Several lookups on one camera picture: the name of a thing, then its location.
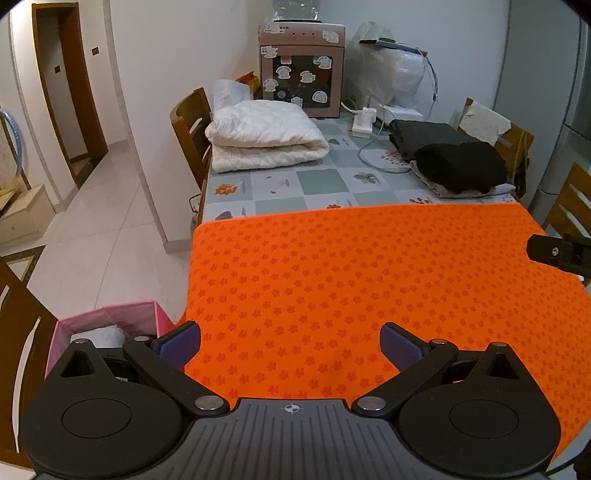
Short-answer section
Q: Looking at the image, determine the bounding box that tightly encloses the orange flower-patterned mat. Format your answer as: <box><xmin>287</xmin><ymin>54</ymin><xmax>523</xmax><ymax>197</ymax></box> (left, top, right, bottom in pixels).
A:
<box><xmin>178</xmin><ymin>203</ymin><xmax>591</xmax><ymax>467</ymax></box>

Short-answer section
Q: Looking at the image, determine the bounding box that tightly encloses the folded black garment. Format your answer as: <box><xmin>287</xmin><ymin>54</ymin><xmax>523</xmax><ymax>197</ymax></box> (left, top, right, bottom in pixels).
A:
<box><xmin>413</xmin><ymin>141</ymin><xmax>509</xmax><ymax>195</ymax></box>

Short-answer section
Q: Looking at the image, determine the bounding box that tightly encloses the orange snack bag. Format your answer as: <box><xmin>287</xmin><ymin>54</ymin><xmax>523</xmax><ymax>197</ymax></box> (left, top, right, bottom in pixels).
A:
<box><xmin>236</xmin><ymin>71</ymin><xmax>259</xmax><ymax>100</ymax></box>

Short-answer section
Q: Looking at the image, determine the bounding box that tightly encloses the brown wooden doorway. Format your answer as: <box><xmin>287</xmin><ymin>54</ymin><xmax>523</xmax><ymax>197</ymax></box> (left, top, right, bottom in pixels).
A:
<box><xmin>31</xmin><ymin>2</ymin><xmax>109</xmax><ymax>188</ymax></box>

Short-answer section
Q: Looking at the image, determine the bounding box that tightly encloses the brown wooden chair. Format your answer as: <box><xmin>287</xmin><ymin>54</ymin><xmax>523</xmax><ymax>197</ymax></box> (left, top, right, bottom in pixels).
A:
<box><xmin>0</xmin><ymin>256</ymin><xmax>58</xmax><ymax>455</ymax></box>
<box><xmin>170</xmin><ymin>88</ymin><xmax>213</xmax><ymax>190</ymax></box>
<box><xmin>464</xmin><ymin>98</ymin><xmax>536</xmax><ymax>204</ymax></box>
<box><xmin>542</xmin><ymin>161</ymin><xmax>591</xmax><ymax>241</ymax></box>

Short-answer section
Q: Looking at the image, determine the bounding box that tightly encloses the pink fabric storage bin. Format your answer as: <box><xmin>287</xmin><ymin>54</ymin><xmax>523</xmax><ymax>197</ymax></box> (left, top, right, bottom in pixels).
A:
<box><xmin>45</xmin><ymin>299</ymin><xmax>176</xmax><ymax>377</ymax></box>

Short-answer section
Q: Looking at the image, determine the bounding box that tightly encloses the white fluffy clothing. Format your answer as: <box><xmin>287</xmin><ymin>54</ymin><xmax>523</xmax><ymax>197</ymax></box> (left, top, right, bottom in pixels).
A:
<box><xmin>69</xmin><ymin>325</ymin><xmax>127</xmax><ymax>347</ymax></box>

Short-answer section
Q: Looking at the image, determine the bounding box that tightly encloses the cream paper sheet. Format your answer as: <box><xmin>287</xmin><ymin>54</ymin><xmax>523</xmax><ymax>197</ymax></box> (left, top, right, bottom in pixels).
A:
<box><xmin>457</xmin><ymin>102</ymin><xmax>512</xmax><ymax>145</ymax></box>

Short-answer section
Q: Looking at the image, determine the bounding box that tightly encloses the white folded quilt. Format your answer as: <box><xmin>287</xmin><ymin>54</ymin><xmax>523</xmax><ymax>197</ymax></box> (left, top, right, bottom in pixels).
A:
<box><xmin>204</xmin><ymin>100</ymin><xmax>330</xmax><ymax>174</ymax></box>

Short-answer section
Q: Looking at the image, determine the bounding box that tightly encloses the white cable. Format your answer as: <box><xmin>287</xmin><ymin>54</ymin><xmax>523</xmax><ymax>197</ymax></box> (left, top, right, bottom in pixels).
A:
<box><xmin>358</xmin><ymin>117</ymin><xmax>414</xmax><ymax>174</ymax></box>

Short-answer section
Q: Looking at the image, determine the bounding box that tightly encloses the grey cable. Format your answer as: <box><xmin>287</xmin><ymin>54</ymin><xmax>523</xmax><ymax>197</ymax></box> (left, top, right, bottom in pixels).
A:
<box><xmin>416</xmin><ymin>46</ymin><xmax>440</xmax><ymax>103</ymax></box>

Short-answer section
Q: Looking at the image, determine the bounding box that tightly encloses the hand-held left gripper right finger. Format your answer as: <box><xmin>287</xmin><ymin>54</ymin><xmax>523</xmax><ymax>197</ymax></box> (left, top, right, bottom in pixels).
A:
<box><xmin>352</xmin><ymin>322</ymin><xmax>527</xmax><ymax>419</ymax></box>

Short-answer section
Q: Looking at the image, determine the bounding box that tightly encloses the beige low cabinet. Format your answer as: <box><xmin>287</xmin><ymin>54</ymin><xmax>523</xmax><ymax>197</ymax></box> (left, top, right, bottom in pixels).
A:
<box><xmin>0</xmin><ymin>184</ymin><xmax>51</xmax><ymax>245</ymax></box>

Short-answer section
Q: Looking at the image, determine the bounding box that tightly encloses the pink cabinet with stickers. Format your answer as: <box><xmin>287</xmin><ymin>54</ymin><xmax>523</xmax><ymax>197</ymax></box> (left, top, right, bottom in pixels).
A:
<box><xmin>259</xmin><ymin>22</ymin><xmax>346</xmax><ymax>119</ymax></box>

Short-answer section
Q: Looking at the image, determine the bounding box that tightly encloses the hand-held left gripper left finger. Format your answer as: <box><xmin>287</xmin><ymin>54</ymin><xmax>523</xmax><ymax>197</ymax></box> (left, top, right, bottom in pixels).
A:
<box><xmin>51</xmin><ymin>322</ymin><xmax>230</xmax><ymax>419</ymax></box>

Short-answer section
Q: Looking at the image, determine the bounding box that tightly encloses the folded beige garment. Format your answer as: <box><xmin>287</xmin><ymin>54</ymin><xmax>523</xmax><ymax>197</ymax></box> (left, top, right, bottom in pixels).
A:
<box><xmin>409</xmin><ymin>159</ymin><xmax>515</xmax><ymax>199</ymax></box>

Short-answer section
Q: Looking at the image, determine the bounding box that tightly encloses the white power adapter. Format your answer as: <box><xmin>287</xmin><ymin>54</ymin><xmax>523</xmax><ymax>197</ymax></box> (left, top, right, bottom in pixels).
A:
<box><xmin>351</xmin><ymin>107</ymin><xmax>377</xmax><ymax>136</ymax></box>

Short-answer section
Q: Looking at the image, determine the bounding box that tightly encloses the blue hula hoop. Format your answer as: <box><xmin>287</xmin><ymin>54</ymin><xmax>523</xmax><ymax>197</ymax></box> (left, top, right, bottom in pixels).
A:
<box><xmin>0</xmin><ymin>107</ymin><xmax>24</xmax><ymax>195</ymax></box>

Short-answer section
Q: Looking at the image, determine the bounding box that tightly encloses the folded dark olive garment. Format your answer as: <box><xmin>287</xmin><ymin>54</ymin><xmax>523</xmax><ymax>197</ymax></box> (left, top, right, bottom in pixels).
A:
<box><xmin>388</xmin><ymin>119</ymin><xmax>481</xmax><ymax>162</ymax></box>

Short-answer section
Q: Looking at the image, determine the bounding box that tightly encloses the silver refrigerator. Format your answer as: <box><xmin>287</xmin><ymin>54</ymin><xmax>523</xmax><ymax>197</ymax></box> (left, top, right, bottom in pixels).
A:
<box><xmin>496</xmin><ymin>0</ymin><xmax>591</xmax><ymax>217</ymax></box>

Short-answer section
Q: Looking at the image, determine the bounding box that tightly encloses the large white plastic bag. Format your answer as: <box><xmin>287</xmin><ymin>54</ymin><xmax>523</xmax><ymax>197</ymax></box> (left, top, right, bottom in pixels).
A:
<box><xmin>344</xmin><ymin>21</ymin><xmax>428</xmax><ymax>109</ymax></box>

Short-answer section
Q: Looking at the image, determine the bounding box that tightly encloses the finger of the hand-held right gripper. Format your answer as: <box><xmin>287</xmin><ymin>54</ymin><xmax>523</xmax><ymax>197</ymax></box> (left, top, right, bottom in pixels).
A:
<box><xmin>527</xmin><ymin>233</ymin><xmax>591</xmax><ymax>279</ymax></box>

